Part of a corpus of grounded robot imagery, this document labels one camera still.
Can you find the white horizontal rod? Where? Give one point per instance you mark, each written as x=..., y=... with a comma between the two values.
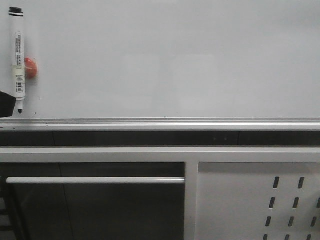
x=95, y=180

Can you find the large whiteboard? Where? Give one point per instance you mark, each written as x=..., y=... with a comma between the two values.
x=167, y=64

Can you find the red round magnet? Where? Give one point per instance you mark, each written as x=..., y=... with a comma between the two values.
x=31, y=68

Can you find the white marker black tip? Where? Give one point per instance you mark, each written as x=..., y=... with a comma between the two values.
x=18, y=66

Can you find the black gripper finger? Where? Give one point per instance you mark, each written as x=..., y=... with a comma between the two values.
x=7, y=105

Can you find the grey whiteboard stand frame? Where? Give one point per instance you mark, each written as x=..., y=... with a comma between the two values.
x=229, y=193

